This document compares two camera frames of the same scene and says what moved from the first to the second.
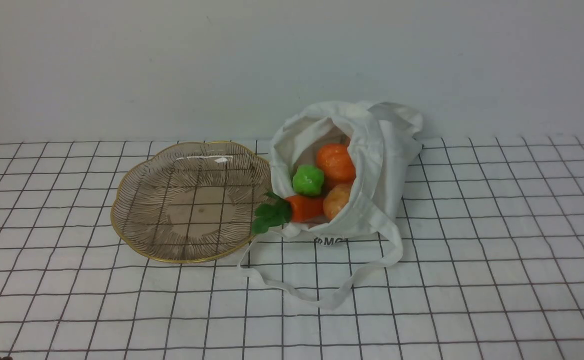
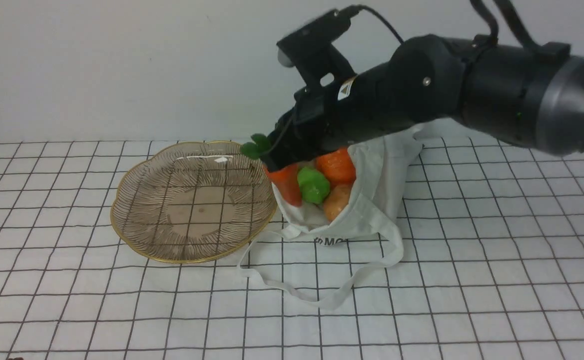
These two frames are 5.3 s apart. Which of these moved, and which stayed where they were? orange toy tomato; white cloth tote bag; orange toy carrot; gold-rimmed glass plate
Moved: orange toy carrot
Stayed: orange toy tomato; white cloth tote bag; gold-rimmed glass plate
